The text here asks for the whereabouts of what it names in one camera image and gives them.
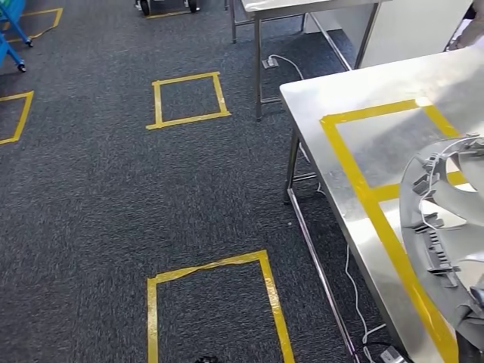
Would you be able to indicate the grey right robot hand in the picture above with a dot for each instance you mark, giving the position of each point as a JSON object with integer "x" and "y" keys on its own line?
{"x": 478, "y": 295}

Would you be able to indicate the silver wheel hubcap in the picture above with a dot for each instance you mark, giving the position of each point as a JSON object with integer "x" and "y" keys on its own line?
{"x": 408, "y": 210}

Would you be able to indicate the yellow tape on workbench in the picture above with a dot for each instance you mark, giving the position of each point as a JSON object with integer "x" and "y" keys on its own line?
{"x": 352, "y": 170}

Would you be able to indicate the stainless steel workbench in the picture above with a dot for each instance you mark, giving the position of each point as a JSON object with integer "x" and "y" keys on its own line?
{"x": 340, "y": 150}

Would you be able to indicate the blue metal shelf rack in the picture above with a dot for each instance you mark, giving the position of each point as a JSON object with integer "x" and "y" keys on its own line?
{"x": 11, "y": 10}

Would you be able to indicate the white power strip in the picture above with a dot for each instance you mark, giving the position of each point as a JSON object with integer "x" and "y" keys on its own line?
{"x": 393, "y": 355}

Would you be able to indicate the person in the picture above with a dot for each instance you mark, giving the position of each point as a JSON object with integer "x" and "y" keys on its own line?
{"x": 469, "y": 32}

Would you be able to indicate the white cabinet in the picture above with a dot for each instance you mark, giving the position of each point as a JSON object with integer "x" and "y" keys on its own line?
{"x": 416, "y": 30}

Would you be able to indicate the white floor socket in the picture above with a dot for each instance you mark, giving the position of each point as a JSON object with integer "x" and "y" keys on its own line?
{"x": 270, "y": 62}

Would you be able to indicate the stainless steel table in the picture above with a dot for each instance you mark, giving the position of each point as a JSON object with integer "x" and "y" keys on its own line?
{"x": 287, "y": 5}

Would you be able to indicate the grey wheeled cart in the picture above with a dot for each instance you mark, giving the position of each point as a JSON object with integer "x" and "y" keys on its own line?
{"x": 146, "y": 6}

